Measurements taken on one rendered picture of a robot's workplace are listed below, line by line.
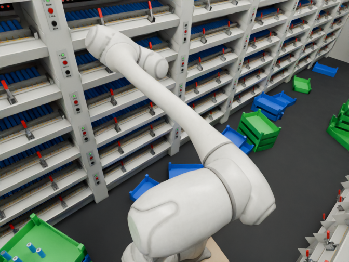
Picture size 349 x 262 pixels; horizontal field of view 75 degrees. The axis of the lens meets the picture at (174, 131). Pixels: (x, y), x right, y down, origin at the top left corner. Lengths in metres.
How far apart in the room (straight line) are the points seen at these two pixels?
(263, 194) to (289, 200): 1.46
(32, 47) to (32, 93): 0.20
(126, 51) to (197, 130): 0.33
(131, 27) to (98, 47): 0.46
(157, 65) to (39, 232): 0.92
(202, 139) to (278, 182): 1.50
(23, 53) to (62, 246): 0.81
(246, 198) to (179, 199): 0.15
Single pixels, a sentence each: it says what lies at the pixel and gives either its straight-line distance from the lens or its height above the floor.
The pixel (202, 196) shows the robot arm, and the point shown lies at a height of 1.09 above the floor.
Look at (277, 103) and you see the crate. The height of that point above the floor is 0.09.
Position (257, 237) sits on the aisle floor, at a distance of 1.73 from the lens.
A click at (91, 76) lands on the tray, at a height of 0.92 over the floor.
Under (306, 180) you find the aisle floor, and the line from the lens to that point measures 2.18.
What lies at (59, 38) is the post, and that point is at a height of 1.13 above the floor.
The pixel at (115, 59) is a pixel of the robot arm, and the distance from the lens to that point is 0.74.
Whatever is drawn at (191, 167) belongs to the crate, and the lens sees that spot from 1.90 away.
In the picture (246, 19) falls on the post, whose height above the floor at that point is 1.00.
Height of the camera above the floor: 1.47
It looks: 41 degrees down
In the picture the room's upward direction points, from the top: 4 degrees clockwise
